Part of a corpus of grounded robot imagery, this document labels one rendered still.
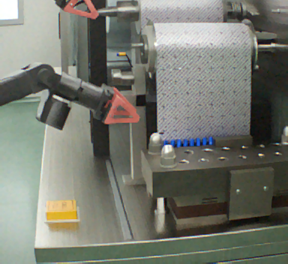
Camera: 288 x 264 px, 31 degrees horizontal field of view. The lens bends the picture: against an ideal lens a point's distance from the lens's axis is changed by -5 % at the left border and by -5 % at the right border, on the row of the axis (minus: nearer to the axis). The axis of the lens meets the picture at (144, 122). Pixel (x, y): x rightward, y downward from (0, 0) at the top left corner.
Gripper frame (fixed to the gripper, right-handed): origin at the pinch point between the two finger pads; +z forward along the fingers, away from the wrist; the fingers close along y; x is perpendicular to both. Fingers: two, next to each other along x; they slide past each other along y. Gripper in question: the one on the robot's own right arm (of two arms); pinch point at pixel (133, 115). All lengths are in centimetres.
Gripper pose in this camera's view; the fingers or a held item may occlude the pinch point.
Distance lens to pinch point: 127.6
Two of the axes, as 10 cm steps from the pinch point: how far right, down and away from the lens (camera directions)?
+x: 4.2, -8.9, -2.0
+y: 1.3, 2.8, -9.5
